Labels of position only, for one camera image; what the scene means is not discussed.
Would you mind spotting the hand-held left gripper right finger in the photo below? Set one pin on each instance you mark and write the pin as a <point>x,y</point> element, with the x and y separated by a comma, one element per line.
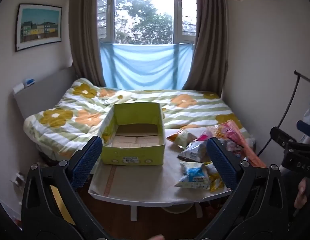
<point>221,160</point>

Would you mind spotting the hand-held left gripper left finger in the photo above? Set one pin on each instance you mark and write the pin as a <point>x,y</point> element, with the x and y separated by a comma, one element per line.
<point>87,160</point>

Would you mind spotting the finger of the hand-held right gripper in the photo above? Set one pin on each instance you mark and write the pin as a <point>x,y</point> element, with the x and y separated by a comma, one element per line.
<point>306,128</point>
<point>282,137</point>

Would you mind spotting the yellow snack packet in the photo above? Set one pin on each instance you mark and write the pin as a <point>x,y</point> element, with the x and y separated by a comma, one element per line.
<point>216,183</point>

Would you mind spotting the silver yellow snack bag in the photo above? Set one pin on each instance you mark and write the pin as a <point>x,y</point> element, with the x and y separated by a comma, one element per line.
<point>194,151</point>

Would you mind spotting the large pink white snack packet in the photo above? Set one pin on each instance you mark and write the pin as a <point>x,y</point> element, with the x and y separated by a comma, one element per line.
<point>229,130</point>

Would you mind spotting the blue white snack packet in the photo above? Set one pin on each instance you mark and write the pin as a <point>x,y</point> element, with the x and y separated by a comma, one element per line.
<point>193,175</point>

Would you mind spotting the green cardboard box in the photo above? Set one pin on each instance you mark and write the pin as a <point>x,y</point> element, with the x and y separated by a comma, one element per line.
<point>130,158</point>

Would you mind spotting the orange white snack bag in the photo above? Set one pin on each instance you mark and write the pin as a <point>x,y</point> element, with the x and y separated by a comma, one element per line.
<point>183,136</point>

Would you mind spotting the person's right hand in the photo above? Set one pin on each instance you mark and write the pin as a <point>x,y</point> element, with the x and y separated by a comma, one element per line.
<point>301,192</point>

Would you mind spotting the orange packet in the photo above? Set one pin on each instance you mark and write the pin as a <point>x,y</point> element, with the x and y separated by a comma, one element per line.
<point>253,155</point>

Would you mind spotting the floral striped blanket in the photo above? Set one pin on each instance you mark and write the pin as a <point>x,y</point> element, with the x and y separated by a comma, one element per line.
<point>70,130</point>

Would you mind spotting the white table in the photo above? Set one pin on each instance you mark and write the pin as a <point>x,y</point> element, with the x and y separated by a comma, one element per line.
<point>145,180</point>

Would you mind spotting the grey bed headboard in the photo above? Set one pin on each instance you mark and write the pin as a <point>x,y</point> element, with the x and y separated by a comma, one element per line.
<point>45,92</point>

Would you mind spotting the blue white small object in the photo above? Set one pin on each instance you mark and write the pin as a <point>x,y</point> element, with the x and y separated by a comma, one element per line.
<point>28,82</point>

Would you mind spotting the light blue cloth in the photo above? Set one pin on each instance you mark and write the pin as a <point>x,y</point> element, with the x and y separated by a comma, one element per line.
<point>145,65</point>

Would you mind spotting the window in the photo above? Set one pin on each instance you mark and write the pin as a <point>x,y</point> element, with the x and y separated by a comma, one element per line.
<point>145,12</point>

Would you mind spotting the framed wall picture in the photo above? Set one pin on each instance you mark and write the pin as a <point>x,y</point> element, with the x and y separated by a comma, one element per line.
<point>38,25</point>

